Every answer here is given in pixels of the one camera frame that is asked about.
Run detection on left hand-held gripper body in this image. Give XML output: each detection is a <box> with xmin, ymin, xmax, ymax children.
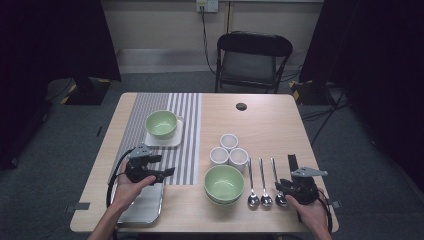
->
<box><xmin>124</xmin><ymin>143</ymin><xmax>156</xmax><ymax>184</ymax></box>

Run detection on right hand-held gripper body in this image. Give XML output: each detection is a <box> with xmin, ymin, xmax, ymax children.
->
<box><xmin>289</xmin><ymin>167</ymin><xmax>329</xmax><ymax>205</ymax></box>

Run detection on row of black chopsticks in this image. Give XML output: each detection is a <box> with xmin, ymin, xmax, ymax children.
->
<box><xmin>287</xmin><ymin>154</ymin><xmax>300</xmax><ymax>174</ymax></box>

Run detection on white square plate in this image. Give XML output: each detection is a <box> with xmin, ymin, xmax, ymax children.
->
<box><xmin>143</xmin><ymin>115</ymin><xmax>185</xmax><ymax>148</ymax></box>

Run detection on silver square tray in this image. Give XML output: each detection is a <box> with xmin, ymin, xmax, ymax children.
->
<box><xmin>114</xmin><ymin>181</ymin><xmax>165</xmax><ymax>225</ymax></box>

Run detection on green bowl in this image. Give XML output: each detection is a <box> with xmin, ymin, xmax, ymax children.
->
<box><xmin>206</xmin><ymin>196</ymin><xmax>243</xmax><ymax>206</ymax></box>
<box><xmin>203</xmin><ymin>164</ymin><xmax>245</xmax><ymax>203</ymax></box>
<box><xmin>144</xmin><ymin>109</ymin><xmax>178</xmax><ymax>140</ymax></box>

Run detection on person's right hand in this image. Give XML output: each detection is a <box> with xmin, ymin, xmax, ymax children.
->
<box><xmin>284</xmin><ymin>189</ymin><xmax>331</xmax><ymax>234</ymax></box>

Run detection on person's left hand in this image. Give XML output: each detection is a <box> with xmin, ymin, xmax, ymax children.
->
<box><xmin>113</xmin><ymin>161</ymin><xmax>157</xmax><ymax>210</ymax></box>

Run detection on grey white striped placemat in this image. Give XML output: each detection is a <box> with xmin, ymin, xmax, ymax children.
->
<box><xmin>109</xmin><ymin>92</ymin><xmax>203</xmax><ymax>186</ymax></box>

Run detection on black stand base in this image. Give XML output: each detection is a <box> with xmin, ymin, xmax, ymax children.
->
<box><xmin>289</xmin><ymin>79</ymin><xmax>336</xmax><ymax>106</ymax></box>
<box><xmin>59</xmin><ymin>76</ymin><xmax>112</xmax><ymax>106</ymax></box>

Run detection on black folding chair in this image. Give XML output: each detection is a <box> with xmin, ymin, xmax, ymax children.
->
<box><xmin>214</xmin><ymin>30</ymin><xmax>294</xmax><ymax>94</ymax></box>

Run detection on dark curtain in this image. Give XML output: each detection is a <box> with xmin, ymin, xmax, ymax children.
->
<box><xmin>0</xmin><ymin>0</ymin><xmax>123</xmax><ymax>171</ymax></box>
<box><xmin>298</xmin><ymin>0</ymin><xmax>424</xmax><ymax>198</ymax></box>

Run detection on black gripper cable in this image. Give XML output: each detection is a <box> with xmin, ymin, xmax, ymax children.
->
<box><xmin>105</xmin><ymin>148</ymin><xmax>134</xmax><ymax>209</ymax></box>
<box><xmin>318</xmin><ymin>189</ymin><xmax>334</xmax><ymax>234</ymax></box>

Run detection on black floor cables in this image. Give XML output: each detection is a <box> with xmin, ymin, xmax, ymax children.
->
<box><xmin>299</xmin><ymin>84</ymin><xmax>351</xmax><ymax>148</ymax></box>

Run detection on black wall power cable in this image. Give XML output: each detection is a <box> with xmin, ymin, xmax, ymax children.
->
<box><xmin>199</xmin><ymin>6</ymin><xmax>218</xmax><ymax>75</ymax></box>

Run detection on white wall outlet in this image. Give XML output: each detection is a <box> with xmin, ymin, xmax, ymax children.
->
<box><xmin>195</xmin><ymin>0</ymin><xmax>219</xmax><ymax>14</ymax></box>

